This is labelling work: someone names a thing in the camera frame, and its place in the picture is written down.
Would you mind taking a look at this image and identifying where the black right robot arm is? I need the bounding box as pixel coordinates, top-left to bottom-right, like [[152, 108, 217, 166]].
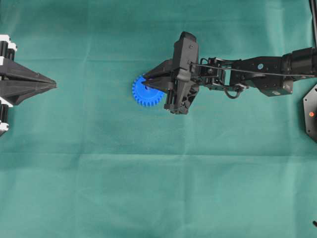
[[143, 32, 317, 115]]

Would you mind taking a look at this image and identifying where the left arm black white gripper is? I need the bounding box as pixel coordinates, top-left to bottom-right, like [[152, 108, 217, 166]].
[[0, 34, 57, 137]]

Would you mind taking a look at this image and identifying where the blue plastic gear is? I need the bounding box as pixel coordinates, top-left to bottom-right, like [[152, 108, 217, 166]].
[[132, 75, 163, 107]]

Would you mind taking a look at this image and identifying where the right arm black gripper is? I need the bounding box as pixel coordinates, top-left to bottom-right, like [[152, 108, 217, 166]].
[[143, 31, 199, 115]]

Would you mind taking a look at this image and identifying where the black cable top right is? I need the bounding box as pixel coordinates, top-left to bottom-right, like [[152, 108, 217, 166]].
[[308, 0, 317, 48]]

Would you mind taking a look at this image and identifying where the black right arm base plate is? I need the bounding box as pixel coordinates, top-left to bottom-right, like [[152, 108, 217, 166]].
[[303, 85, 317, 142]]

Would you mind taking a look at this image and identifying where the green table cloth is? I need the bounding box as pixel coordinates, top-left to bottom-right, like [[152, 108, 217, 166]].
[[0, 0, 317, 238]]

